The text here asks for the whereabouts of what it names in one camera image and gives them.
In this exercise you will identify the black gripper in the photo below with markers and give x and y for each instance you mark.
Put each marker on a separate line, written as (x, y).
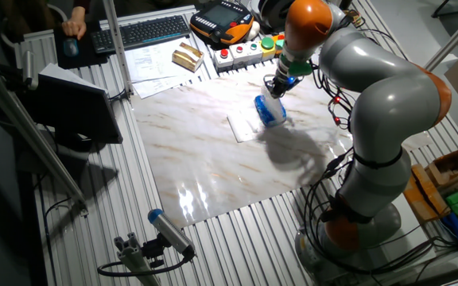
(285, 83)

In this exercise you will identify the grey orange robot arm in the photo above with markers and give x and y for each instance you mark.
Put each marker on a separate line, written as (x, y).
(392, 99)

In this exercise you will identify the person's forearm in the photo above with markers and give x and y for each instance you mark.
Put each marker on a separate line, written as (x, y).
(78, 12)

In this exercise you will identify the person's hand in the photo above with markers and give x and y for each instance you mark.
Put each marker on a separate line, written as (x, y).
(74, 28)

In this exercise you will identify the blue plastic tissue pack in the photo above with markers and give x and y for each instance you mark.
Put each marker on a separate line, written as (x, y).
(262, 115)

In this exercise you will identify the yellow box green button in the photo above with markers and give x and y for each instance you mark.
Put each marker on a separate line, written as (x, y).
(268, 43)

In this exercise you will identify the white box two small buttons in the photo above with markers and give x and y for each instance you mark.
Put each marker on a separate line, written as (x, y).
(245, 53)

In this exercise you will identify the orange box red button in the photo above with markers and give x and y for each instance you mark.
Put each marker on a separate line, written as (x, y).
(278, 37)

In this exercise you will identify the white box single red button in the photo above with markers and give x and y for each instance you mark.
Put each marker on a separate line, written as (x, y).
(223, 61)

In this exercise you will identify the black spool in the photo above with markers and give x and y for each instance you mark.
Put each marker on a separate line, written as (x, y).
(270, 12)

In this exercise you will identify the orange black teach pendant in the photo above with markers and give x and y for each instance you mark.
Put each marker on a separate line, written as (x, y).
(221, 18)

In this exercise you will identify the marble pattern table sheet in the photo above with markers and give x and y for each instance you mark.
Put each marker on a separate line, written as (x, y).
(197, 159)

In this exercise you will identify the printed paper sheet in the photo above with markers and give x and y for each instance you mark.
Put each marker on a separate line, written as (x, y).
(153, 89)
(149, 59)

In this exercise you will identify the black keyboard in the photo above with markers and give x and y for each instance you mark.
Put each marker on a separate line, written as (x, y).
(141, 33)

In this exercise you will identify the orange flat cardboard box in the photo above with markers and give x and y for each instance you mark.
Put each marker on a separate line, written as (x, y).
(424, 194)

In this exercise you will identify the open brown cardboard box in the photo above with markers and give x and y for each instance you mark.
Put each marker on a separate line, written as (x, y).
(451, 165)

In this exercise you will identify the black mouse pad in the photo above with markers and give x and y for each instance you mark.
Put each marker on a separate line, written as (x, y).
(90, 59)

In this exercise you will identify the black monitor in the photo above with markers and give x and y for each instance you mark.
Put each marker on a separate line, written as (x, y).
(74, 111)

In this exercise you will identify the dark computer mouse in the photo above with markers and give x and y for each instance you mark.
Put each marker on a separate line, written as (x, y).
(71, 47)

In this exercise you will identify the short aluminium profile piece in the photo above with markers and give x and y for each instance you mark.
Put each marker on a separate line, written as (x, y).
(133, 258)

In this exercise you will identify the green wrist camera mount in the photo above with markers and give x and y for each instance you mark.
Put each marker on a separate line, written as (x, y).
(298, 68)

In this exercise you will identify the aluminium frame post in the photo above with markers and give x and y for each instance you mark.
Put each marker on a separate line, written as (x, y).
(115, 43)
(451, 39)

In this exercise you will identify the silver camera with blue end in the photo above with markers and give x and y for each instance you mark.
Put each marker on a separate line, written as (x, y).
(171, 232)

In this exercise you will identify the black camera clamp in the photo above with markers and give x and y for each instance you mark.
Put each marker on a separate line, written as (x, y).
(153, 250)

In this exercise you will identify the silver depth camera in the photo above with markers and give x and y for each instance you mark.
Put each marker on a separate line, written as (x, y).
(29, 69)

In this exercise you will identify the aluminium frame beam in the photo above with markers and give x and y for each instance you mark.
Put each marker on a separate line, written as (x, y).
(26, 131)

